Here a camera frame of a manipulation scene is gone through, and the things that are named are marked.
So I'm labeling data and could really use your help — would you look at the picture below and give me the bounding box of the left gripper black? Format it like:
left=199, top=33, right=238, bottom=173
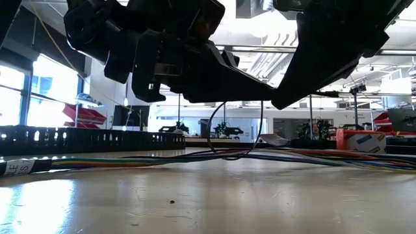
left=131, top=27, right=278, bottom=105

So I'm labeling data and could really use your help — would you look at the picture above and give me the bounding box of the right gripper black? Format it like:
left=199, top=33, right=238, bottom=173
left=270, top=0, right=414, bottom=111

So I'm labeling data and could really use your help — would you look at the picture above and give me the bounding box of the black zip tie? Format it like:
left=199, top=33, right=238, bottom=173
left=205, top=100, right=265, bottom=161

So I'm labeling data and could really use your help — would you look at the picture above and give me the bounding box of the black wire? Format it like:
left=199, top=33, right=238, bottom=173
left=122, top=148, right=416, bottom=164

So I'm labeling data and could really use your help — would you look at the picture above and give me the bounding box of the black slotted cable duct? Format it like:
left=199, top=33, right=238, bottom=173
left=0, top=124, right=187, bottom=157

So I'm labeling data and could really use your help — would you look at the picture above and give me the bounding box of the green wire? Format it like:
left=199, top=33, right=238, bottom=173
left=50, top=151, right=416, bottom=170

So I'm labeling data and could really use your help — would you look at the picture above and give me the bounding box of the bundle of coloured wires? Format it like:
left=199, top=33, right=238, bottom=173
left=50, top=152, right=416, bottom=173

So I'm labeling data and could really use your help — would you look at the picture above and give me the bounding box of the red wire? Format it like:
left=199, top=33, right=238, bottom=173
left=50, top=149, right=416, bottom=170

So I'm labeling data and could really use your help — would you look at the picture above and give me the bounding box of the white printed cable label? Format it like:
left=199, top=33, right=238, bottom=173
left=0, top=157, right=53, bottom=178

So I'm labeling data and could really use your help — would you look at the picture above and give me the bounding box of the white paper sheet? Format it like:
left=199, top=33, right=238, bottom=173
left=259, top=132, right=291, bottom=148

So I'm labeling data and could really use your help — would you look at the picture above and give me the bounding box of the red storage bin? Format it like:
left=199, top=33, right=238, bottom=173
left=372, top=111, right=395, bottom=133

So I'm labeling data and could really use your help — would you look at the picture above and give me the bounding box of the black background monitor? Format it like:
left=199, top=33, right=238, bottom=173
left=387, top=107, right=416, bottom=133

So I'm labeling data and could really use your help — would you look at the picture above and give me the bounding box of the shelf with red bins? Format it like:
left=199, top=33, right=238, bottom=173
left=62, top=93, right=109, bottom=129

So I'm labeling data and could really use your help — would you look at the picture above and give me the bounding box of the camera on black stand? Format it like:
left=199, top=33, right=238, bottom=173
left=348, top=82, right=369, bottom=131

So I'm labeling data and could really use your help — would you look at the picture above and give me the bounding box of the black wall screen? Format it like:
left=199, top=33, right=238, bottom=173
left=111, top=104, right=151, bottom=132

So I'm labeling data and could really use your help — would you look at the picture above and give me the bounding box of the yellow hanging cable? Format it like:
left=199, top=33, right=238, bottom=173
left=28, top=0, right=109, bottom=99

